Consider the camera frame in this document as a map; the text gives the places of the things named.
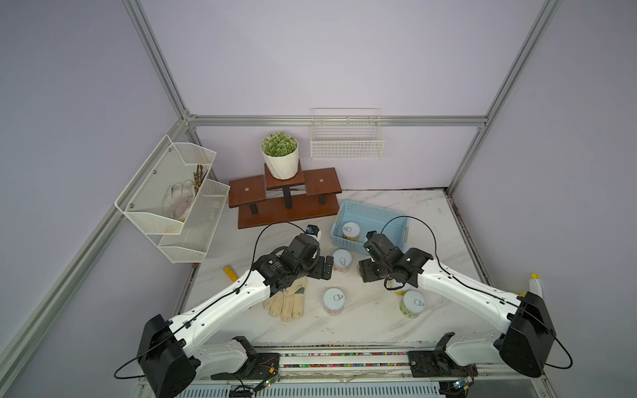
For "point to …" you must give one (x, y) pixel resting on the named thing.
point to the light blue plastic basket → (354, 220)
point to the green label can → (412, 303)
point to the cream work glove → (288, 303)
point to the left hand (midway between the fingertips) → (317, 262)
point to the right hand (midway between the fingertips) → (371, 270)
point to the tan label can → (351, 231)
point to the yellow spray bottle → (535, 285)
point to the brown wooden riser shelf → (266, 200)
